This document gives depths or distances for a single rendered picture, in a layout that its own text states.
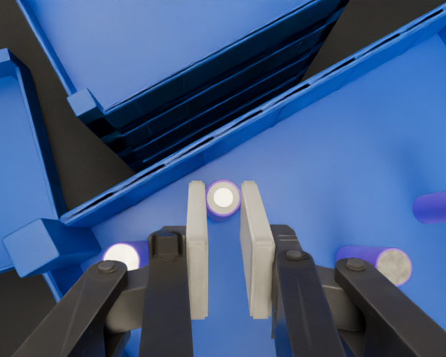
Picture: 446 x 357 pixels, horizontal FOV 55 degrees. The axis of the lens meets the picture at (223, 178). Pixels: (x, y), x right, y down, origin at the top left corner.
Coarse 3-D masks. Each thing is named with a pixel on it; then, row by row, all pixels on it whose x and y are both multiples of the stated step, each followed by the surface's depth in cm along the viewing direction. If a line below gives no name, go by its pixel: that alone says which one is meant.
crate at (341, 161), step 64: (384, 64) 28; (256, 128) 25; (320, 128) 28; (384, 128) 28; (128, 192) 22; (320, 192) 27; (384, 192) 27; (64, 256) 19; (320, 256) 26; (192, 320) 26; (256, 320) 26
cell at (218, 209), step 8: (216, 184) 21; (224, 184) 21; (232, 184) 21; (208, 192) 20; (216, 192) 20; (224, 192) 20; (232, 192) 20; (240, 192) 20; (208, 200) 20; (216, 200) 20; (224, 200) 20; (232, 200) 20; (240, 200) 20; (208, 208) 20; (216, 208) 20; (224, 208) 20; (232, 208) 20; (208, 216) 26; (216, 216) 21; (224, 216) 20
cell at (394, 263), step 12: (348, 252) 24; (360, 252) 23; (372, 252) 21; (384, 252) 20; (396, 252) 20; (372, 264) 20; (384, 264) 20; (396, 264) 20; (408, 264) 20; (396, 276) 20; (408, 276) 20
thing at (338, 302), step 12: (276, 228) 17; (288, 228) 17; (276, 240) 16; (288, 240) 16; (276, 252) 15; (324, 276) 14; (276, 288) 14; (324, 288) 13; (336, 288) 13; (276, 300) 14; (336, 300) 13; (348, 300) 13; (336, 312) 13; (348, 312) 13; (360, 312) 13; (336, 324) 13; (348, 324) 13; (360, 324) 13
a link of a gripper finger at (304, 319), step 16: (288, 256) 14; (304, 256) 14; (288, 272) 13; (304, 272) 13; (288, 288) 12; (304, 288) 12; (320, 288) 12; (288, 304) 11; (304, 304) 11; (320, 304) 11; (272, 320) 15; (288, 320) 11; (304, 320) 11; (320, 320) 11; (272, 336) 15; (288, 336) 10; (304, 336) 10; (320, 336) 10; (336, 336) 10; (288, 352) 10; (304, 352) 10; (320, 352) 10; (336, 352) 10
